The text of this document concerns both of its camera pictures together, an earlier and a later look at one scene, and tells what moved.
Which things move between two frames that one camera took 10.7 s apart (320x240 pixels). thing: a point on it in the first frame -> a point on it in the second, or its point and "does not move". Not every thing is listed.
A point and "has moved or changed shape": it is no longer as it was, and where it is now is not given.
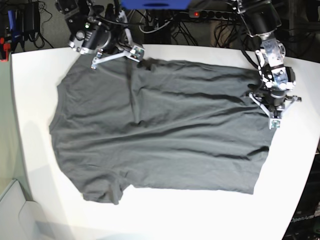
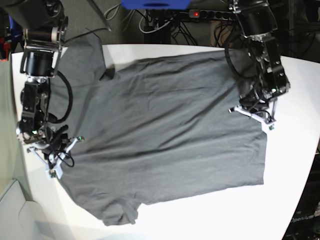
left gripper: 121,42 -> 53,154
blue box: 155,4 does not move
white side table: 20,219 does not move
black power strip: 213,14 does not move
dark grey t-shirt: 160,124 has moved or changed shape
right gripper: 275,103 -> 261,108
